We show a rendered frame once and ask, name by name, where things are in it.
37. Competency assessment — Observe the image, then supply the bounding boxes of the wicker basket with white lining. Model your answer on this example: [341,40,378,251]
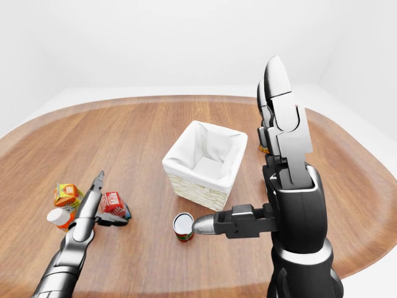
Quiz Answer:
[161,120,249,212]

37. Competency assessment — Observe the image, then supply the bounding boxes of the orange bottle with white cap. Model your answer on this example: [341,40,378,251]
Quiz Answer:
[46,207,77,233]

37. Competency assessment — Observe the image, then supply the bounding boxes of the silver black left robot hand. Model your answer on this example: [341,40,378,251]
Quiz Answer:
[66,170,130,244]

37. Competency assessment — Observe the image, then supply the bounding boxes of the red milk carton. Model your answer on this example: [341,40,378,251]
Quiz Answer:
[99,191,132,220]

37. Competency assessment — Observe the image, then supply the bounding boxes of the tin can with red label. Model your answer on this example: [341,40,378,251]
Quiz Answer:
[172,212,195,243]

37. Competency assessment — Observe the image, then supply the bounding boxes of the orange juice carton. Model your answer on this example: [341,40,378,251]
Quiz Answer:
[53,182,85,215]

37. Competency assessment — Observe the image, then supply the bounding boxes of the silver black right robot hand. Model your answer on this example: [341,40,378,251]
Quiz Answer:
[192,55,330,254]

